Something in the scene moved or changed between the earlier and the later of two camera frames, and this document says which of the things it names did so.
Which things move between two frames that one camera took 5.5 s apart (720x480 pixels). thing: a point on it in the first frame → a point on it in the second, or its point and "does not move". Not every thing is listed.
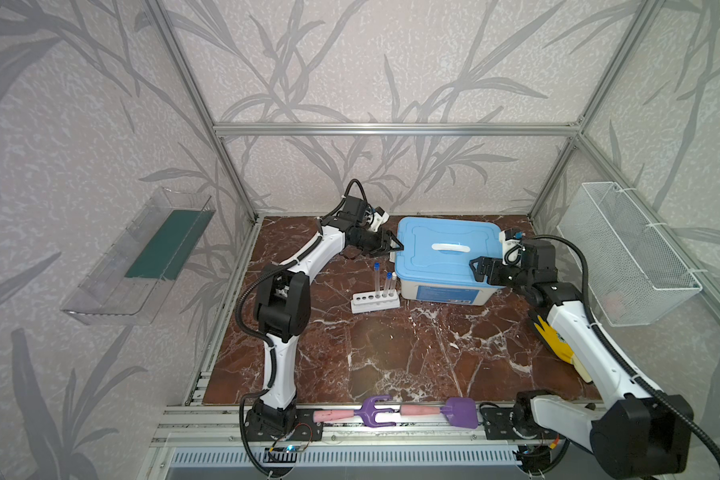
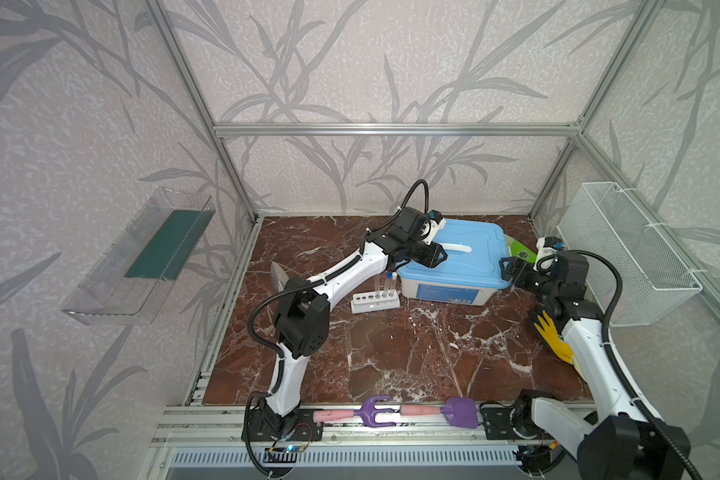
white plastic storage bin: [438, 293] does not move
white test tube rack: [375, 301] does not move
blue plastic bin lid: [439, 251] does not move
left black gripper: [375, 240] → [429, 252]
